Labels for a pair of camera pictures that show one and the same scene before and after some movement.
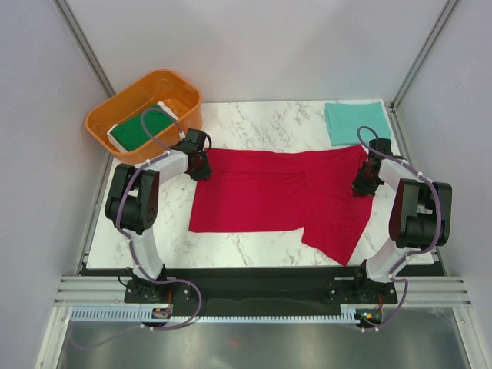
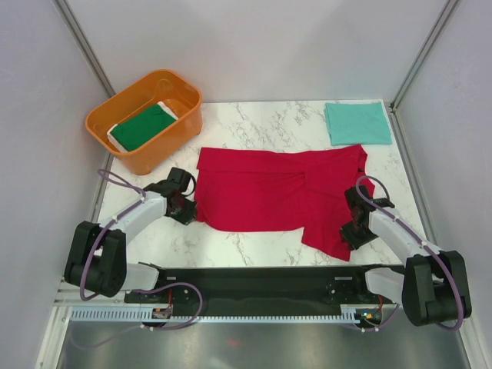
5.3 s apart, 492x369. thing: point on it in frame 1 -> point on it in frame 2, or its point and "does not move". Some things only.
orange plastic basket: x=177 y=91 does not move
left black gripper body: x=203 y=171 -> x=185 y=213
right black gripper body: x=366 y=184 -> x=356 y=234
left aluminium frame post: x=88 y=52 does not move
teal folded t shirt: x=343 y=121 does not move
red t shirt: x=305 y=189 does not move
